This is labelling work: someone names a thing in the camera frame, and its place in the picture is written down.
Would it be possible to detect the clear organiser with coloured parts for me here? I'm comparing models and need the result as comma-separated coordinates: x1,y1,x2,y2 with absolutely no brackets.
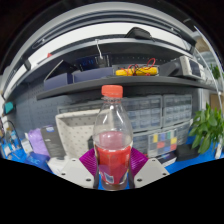
147,129,179,158

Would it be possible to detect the dark grey product box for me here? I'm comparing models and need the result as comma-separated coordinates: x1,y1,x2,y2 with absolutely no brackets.
40,125,66,159

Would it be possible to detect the green potted plant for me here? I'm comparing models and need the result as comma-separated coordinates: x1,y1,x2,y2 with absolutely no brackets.
189,103,224,155

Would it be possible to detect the white perforated tray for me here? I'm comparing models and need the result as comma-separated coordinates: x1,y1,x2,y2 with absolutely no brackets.
54,109,101,159

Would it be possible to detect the purple plastic bag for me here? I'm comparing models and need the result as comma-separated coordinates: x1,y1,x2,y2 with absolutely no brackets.
27,128,51,158

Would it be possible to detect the black zip case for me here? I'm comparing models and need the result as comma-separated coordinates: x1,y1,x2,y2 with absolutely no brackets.
87,135,96,151

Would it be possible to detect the flat black pouch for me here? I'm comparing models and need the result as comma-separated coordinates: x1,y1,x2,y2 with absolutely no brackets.
175,143,201,162

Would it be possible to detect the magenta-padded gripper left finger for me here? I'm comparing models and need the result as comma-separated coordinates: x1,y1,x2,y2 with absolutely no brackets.
59,148,99,190

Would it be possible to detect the low grey drawer cabinet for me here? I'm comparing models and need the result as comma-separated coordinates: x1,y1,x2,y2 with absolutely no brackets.
132,131,151,154

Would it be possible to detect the wide grey drawer cabinet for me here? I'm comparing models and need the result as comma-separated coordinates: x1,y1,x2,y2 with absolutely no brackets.
121,95,164,133

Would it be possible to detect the dark workbench shelf unit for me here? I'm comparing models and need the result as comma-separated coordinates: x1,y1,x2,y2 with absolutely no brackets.
3,19,218,101

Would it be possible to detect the clear bottle with red drink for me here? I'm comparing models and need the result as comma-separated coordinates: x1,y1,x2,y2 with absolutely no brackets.
92,84,134,191

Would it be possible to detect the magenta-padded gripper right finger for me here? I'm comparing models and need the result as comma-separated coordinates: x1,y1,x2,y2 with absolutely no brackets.
127,148,170,190

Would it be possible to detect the small black box white label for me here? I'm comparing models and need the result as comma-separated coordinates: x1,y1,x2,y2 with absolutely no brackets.
156,151,178,168

